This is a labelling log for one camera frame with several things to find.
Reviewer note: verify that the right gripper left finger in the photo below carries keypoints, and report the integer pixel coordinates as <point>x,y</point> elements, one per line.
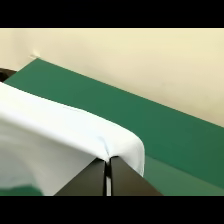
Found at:
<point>89,181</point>

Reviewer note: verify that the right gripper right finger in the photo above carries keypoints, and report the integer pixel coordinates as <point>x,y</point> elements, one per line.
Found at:
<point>128,182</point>

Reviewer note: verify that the white shirt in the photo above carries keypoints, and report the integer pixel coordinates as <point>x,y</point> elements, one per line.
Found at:
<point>63,133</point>

